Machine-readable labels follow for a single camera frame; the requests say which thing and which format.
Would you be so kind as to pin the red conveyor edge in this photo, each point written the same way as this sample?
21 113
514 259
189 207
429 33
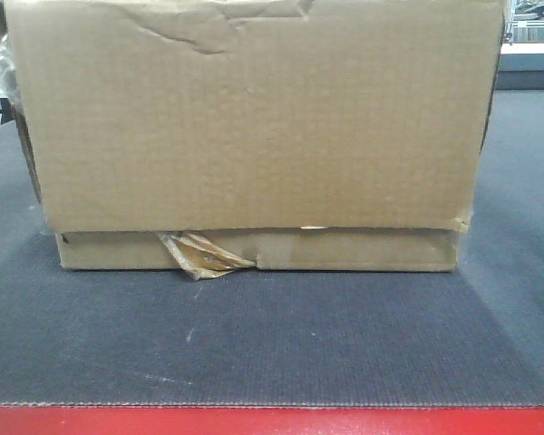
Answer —
173 420

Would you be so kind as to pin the brown cardboard carton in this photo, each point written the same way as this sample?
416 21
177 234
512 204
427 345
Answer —
319 135

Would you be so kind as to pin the torn brown packing tape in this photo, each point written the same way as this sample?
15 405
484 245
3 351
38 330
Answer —
199 258

